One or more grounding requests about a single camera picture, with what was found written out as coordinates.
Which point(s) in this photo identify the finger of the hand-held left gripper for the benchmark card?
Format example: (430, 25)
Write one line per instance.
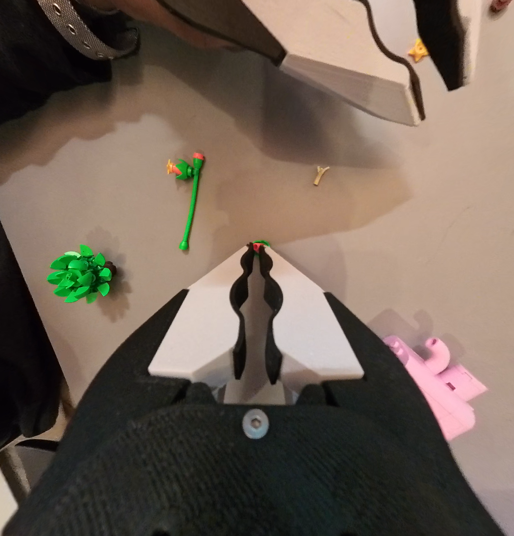
(472, 37)
(332, 42)

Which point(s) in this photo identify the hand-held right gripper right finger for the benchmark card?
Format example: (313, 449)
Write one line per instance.
(315, 335)

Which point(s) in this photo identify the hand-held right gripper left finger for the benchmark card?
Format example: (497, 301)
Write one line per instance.
(198, 331)

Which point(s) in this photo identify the red flower bud piece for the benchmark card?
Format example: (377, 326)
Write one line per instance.
(257, 245)

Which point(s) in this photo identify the pink brick figure pot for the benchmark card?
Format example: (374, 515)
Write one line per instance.
(441, 389)

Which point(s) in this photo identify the person's left forearm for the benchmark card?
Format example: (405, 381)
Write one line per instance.
(22, 63)

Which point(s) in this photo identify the person's left hand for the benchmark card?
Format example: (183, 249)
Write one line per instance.
(156, 23)

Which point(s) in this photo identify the yellow star flower piece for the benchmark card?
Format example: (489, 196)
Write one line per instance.
(417, 51)

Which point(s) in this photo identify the green flower stem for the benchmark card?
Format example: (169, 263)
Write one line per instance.
(193, 201)

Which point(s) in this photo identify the green leafy plant piece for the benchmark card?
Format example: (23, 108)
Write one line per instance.
(79, 274)

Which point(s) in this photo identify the tan twig piece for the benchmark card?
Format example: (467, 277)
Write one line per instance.
(319, 176)

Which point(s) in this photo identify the black jacket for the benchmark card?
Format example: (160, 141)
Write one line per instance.
(14, 335)

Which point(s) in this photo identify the grey mesh watch band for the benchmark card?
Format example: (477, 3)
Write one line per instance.
(85, 33)

